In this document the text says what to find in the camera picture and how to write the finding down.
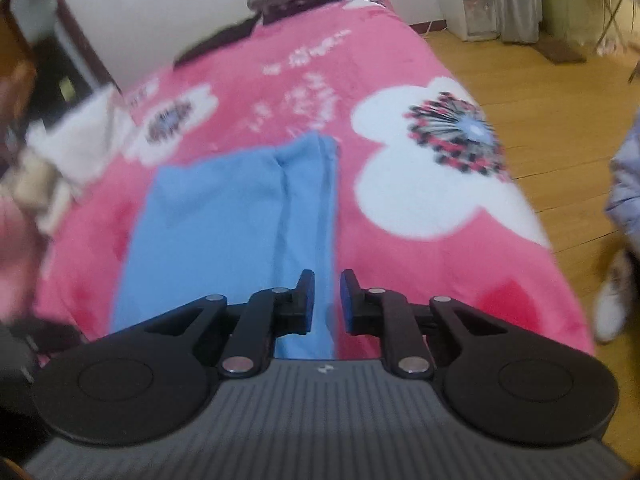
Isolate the pink floral blanket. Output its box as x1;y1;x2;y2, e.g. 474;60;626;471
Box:
35;0;596;361

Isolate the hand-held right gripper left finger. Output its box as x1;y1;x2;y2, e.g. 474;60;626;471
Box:
142;269;317;379

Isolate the brown door mat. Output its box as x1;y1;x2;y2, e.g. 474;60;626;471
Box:
534;36;589;66

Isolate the white garment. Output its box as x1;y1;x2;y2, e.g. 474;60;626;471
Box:
27;85;132;192

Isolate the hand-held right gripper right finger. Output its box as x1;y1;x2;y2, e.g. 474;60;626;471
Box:
340;269;511;380

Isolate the blue t-shirt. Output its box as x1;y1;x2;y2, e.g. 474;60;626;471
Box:
111;132;342;361

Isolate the light pink quilt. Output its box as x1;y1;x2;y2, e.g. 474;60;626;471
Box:
0;195;52;322

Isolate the white water dispenser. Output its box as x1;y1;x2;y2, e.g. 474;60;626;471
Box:
436;0;502;43

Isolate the beige garment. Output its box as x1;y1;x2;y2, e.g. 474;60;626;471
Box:
10;152;62;212

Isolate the white shoe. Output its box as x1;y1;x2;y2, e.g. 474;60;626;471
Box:
591;249;634;344

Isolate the brown wooden door frame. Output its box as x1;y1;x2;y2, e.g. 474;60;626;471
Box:
0;0;124;102

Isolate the grey curtain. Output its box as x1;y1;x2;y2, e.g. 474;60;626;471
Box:
487;0;544;44

